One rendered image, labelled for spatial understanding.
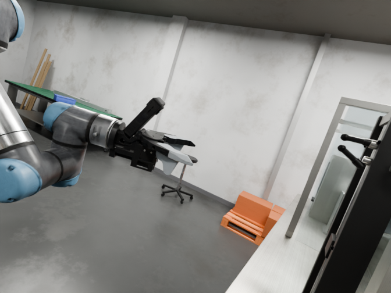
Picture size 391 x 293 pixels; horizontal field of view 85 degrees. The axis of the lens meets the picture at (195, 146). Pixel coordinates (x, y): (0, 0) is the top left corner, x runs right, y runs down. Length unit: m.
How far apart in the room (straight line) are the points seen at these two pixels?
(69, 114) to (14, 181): 0.19
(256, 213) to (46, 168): 3.09
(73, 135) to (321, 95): 3.55
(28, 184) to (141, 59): 4.68
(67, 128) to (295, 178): 3.45
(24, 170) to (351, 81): 3.81
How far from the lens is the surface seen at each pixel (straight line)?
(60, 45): 7.14
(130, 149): 0.54
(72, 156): 0.57
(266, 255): 0.95
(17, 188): 0.46
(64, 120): 0.56
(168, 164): 0.47
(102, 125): 0.53
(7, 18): 0.71
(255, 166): 3.74
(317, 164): 1.14
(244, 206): 3.39
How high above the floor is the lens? 1.32
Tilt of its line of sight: 8 degrees down
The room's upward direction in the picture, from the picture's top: 18 degrees clockwise
